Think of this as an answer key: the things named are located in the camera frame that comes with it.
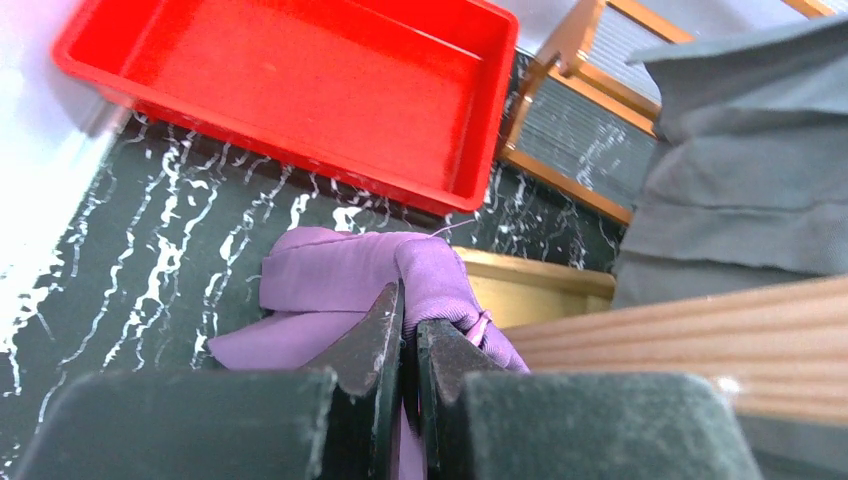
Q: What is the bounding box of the grey pleated skirt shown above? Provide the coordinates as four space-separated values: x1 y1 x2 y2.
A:
612 14 847 309

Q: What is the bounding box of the orange wooden shelf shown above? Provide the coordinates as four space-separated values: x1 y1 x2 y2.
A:
499 1 847 225

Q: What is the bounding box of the red plastic bin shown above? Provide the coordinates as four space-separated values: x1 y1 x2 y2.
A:
52 0 519 216

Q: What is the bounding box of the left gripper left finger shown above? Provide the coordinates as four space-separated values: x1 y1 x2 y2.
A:
17 283 404 479

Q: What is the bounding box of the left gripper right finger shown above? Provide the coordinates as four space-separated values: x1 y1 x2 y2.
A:
417 320 760 479

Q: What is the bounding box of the purple pleated skirt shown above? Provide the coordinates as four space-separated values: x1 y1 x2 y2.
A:
208 227 527 479

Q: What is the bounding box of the wooden clothes rack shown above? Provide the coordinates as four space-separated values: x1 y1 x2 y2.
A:
458 248 847 424

